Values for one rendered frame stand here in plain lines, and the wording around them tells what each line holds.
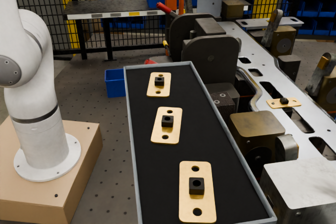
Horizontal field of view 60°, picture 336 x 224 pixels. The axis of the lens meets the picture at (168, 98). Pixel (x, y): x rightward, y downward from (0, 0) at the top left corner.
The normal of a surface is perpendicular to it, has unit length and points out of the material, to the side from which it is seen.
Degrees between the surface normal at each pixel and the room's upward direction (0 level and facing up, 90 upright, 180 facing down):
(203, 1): 90
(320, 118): 0
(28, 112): 91
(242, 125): 0
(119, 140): 0
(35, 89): 32
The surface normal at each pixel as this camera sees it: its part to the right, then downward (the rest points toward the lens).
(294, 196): 0.00, -0.84
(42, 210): -0.11, 0.54
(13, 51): 0.44, 0.17
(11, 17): 0.62, 0.02
